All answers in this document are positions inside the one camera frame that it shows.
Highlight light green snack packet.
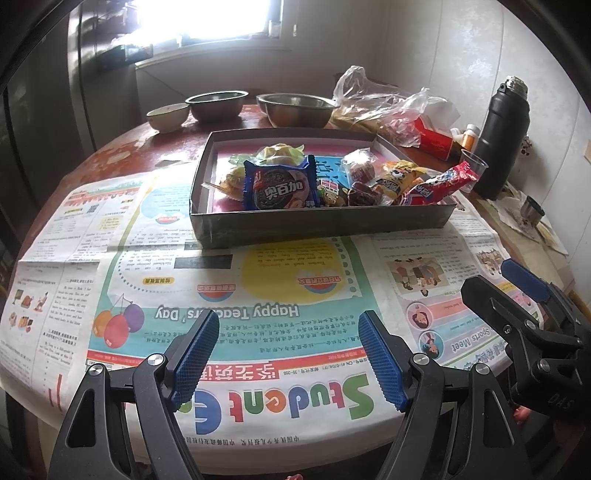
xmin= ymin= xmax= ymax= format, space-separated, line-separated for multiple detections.
xmin=231 ymin=143 xmax=308 ymax=167

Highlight small steel bowl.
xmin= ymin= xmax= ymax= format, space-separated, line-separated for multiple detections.
xmin=185 ymin=91 xmax=249 ymax=123

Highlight grey cardboard box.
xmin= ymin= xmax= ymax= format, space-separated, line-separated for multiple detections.
xmin=188 ymin=130 xmax=459 ymax=250

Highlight yellow snack packet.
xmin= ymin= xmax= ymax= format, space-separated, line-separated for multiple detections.
xmin=374 ymin=161 xmax=428 ymax=204

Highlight black thermos bottle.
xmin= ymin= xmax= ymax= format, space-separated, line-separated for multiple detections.
xmin=472 ymin=76 xmax=531 ymax=200

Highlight clear plastic bag with bread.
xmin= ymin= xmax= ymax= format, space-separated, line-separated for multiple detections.
xmin=332 ymin=65 xmax=458 ymax=148

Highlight dark red wrapped snack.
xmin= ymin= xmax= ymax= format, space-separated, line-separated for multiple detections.
xmin=348 ymin=182 xmax=384 ymax=207

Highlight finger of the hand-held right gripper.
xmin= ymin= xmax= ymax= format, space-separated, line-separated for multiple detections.
xmin=501 ymin=259 xmax=583 ymax=342
xmin=462 ymin=275 xmax=583 ymax=361

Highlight white ceramic bowl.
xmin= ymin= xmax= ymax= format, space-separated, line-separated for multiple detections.
xmin=147 ymin=102 xmax=191 ymax=134

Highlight large steel bowl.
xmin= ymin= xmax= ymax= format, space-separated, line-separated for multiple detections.
xmin=256 ymin=93 xmax=341 ymax=129

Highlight bright window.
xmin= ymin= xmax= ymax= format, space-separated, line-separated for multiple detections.
xmin=134 ymin=0 xmax=282 ymax=47

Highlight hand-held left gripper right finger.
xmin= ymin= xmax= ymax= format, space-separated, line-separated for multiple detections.
xmin=358 ymin=310 xmax=532 ymax=480

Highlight blue cookie packet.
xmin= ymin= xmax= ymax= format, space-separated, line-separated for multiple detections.
xmin=243 ymin=154 xmax=319 ymax=212

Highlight red tissue pack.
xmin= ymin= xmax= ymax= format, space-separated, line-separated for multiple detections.
xmin=413 ymin=117 xmax=462 ymax=161

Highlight colourful newspaper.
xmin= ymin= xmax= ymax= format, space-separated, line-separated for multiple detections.
xmin=0 ymin=175 xmax=548 ymax=457

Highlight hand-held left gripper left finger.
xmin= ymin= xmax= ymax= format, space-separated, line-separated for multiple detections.
xmin=48 ymin=310 xmax=221 ymax=480

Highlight dark cabinet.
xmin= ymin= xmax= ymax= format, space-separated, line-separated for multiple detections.
xmin=0 ymin=9 xmax=139 ymax=195

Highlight clear plastic cup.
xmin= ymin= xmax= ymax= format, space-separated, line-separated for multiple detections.
xmin=459 ymin=148 xmax=489 ymax=193

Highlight small brown red packet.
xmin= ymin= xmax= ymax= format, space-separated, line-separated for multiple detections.
xmin=316 ymin=180 xmax=349 ymax=208

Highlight clear brown snack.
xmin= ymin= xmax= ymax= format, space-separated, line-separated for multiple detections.
xmin=344 ymin=148 xmax=377 ymax=185

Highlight small metal cup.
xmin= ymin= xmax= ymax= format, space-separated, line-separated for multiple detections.
xmin=521 ymin=196 xmax=546 ymax=224

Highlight handwritten paper sheets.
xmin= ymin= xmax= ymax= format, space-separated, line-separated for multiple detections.
xmin=480 ymin=182 xmax=571 ymax=257

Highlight long red snack packet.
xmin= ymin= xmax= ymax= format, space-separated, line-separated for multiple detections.
xmin=402 ymin=161 xmax=478 ymax=206

